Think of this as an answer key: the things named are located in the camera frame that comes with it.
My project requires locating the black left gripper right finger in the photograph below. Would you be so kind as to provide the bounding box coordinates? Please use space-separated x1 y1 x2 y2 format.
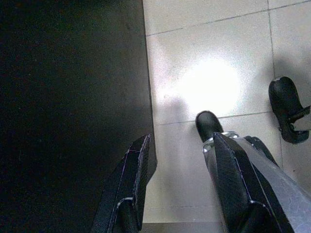
212 132 297 233

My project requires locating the black robot right foot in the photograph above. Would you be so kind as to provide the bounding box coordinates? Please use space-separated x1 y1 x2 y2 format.
268 76 311 144

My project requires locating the black robot left foot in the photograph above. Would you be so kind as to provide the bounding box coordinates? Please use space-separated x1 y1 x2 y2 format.
195 111 225 144

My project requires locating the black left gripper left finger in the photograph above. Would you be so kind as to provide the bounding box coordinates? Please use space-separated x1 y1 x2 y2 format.
90 133 158 233

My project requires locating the black robot foot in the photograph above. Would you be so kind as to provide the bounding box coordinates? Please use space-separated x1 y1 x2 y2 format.
195 111 225 144
268 76 311 144

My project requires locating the large black furniture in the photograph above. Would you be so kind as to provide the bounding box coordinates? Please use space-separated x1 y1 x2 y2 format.
0 0 158 233

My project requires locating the silver robot left leg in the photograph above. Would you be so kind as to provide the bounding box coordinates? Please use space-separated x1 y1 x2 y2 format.
202 132 311 233

